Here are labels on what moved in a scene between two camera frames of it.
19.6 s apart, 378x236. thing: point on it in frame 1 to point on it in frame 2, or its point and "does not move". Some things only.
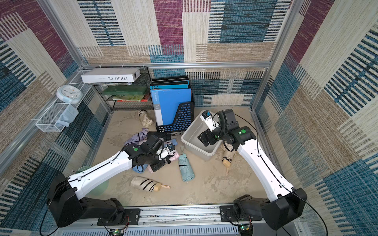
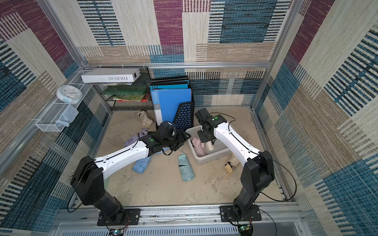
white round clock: x=69 y=94 does not move
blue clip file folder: x=166 y=102 does not move
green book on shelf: x=125 y=90 does not move
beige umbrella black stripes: x=147 y=184 to x=208 y=145
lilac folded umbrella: x=138 y=138 does not move
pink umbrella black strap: x=173 y=155 to x=199 y=147
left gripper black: x=162 y=163 to x=182 y=138
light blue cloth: x=70 y=113 does not move
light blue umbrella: x=140 y=168 does not move
